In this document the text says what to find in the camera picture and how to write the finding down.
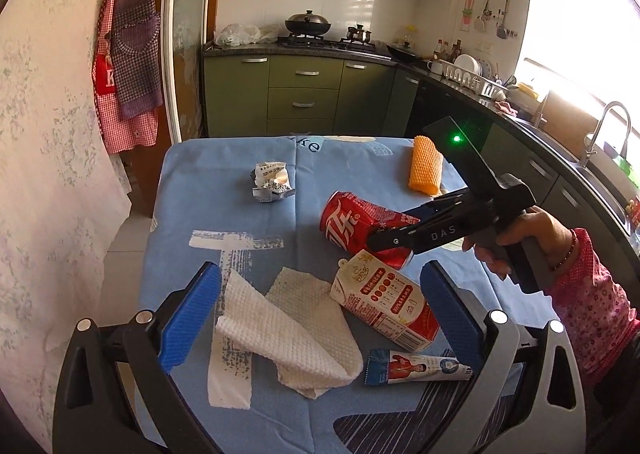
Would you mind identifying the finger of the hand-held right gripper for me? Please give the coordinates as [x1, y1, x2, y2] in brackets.
[367, 214, 476, 255]
[400, 188, 472, 221]

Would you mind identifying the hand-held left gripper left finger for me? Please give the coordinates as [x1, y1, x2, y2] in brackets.
[52, 261, 223, 454]

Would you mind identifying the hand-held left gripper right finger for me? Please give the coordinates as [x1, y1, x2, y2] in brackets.
[421, 260, 587, 454]

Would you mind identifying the orange sponge cloth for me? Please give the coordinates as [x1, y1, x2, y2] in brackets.
[408, 135, 444, 196]

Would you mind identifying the white and blue toothpaste tube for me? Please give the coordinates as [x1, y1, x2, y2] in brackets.
[363, 349, 473, 387]

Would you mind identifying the red and white milk carton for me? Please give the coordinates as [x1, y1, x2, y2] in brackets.
[330, 251, 441, 351]

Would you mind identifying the red soda can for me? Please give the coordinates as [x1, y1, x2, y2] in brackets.
[320, 190, 421, 270]

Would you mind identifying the silver wrapper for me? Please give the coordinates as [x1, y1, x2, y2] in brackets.
[250, 161, 296, 203]

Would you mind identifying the person's right forearm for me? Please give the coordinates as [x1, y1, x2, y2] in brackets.
[545, 229, 640, 390]

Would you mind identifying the person's right hand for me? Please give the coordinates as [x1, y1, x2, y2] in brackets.
[462, 206, 578, 283]

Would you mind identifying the green base cabinet under sink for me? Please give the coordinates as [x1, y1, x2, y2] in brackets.
[480, 124, 636, 255]

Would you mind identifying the small metal faucet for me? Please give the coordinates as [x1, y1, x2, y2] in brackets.
[530, 94, 548, 127]

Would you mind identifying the wooden cutting board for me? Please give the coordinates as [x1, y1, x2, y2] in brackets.
[542, 89, 598, 160]

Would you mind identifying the stainless steel sink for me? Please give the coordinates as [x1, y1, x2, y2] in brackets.
[570, 154, 631, 225]

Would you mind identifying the black built-in appliance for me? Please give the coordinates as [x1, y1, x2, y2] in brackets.
[405, 79, 481, 150]

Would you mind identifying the tall curved faucet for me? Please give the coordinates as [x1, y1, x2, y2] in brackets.
[580, 101, 633, 170]

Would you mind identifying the blue printed tablecloth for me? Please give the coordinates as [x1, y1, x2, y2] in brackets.
[132, 134, 561, 454]

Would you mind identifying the white dish rack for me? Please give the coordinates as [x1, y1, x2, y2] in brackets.
[442, 54, 508, 100]

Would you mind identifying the white plate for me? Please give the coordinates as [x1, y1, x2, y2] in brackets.
[455, 54, 481, 77]

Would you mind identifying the row of sauce bottles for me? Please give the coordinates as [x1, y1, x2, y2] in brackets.
[434, 39, 463, 62]

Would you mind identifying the green base cabinet with drawers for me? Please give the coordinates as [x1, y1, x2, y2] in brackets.
[202, 54, 401, 137]

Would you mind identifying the black gas stove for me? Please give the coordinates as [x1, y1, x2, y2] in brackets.
[277, 34, 378, 52]

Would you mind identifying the red checked apron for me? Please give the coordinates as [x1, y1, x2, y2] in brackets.
[92, 0, 161, 155]

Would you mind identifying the black wok with lid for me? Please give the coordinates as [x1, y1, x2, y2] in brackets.
[285, 10, 332, 37]

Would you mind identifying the clear plastic bag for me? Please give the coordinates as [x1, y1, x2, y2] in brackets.
[214, 23, 278, 47]

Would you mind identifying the purple checked apron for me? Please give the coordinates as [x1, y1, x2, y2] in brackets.
[107, 0, 163, 120]

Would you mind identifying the sliding glass door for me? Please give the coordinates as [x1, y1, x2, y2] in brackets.
[160, 0, 223, 145]

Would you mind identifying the red bead bracelet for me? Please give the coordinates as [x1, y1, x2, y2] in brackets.
[549, 229, 579, 273]

